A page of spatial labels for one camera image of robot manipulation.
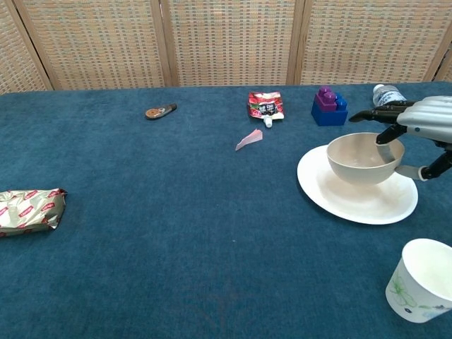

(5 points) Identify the blue felt table cover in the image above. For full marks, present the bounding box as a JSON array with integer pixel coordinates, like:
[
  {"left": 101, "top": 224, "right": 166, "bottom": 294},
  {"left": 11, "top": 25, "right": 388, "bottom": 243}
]
[{"left": 0, "top": 81, "right": 452, "bottom": 339}]

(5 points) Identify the gold red snack package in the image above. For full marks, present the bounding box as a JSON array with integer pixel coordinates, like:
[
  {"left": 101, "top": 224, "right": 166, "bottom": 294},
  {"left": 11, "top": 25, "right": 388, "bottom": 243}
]
[{"left": 0, "top": 188, "right": 68, "bottom": 238}]

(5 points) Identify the brown black correction tape dispenser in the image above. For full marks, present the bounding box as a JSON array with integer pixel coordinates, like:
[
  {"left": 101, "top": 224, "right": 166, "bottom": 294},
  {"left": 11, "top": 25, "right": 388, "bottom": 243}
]
[{"left": 145, "top": 102, "right": 178, "bottom": 121}]

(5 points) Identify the white round plate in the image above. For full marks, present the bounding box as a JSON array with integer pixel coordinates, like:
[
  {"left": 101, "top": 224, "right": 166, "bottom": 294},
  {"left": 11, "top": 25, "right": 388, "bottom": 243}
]
[{"left": 297, "top": 143, "right": 420, "bottom": 225}]

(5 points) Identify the beige bowl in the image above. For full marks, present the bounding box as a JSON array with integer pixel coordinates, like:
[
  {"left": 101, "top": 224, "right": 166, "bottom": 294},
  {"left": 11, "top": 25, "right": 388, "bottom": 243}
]
[{"left": 326, "top": 132, "right": 405, "bottom": 186}]

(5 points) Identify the woven folding screen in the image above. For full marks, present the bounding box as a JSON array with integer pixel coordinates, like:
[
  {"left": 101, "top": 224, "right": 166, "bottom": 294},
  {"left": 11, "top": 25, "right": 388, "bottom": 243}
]
[{"left": 0, "top": 0, "right": 452, "bottom": 95}]

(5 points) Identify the red spouted drink pouch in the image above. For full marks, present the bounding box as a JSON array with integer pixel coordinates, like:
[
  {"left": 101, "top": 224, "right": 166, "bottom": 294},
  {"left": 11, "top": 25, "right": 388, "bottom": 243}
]
[{"left": 247, "top": 91, "right": 285, "bottom": 129}]

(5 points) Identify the blue building block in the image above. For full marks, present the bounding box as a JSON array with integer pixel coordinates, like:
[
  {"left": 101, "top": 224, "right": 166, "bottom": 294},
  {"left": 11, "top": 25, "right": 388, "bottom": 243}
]
[{"left": 311, "top": 92, "right": 350, "bottom": 127}]

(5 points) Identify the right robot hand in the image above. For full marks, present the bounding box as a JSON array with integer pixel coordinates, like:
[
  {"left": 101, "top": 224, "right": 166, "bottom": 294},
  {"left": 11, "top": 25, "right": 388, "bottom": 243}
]
[{"left": 348, "top": 95, "right": 452, "bottom": 181}]

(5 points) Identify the purple building block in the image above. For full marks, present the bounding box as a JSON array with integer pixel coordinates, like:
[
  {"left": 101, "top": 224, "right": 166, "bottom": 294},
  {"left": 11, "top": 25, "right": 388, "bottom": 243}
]
[{"left": 316, "top": 85, "right": 338, "bottom": 113}]

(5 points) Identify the pink folded paper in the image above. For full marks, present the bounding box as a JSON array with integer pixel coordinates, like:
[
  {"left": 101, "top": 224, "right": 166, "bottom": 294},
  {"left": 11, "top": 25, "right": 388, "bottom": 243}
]
[{"left": 234, "top": 129, "right": 264, "bottom": 152}]

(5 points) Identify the floral print paper cup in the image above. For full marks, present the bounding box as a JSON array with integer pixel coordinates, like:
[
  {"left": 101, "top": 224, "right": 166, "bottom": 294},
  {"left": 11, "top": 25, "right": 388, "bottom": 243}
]
[{"left": 385, "top": 238, "right": 452, "bottom": 324}]

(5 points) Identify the clear plastic water bottle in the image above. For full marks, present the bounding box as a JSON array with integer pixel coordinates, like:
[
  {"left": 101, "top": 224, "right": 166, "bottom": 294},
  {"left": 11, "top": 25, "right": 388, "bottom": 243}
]
[{"left": 372, "top": 83, "right": 407, "bottom": 107}]

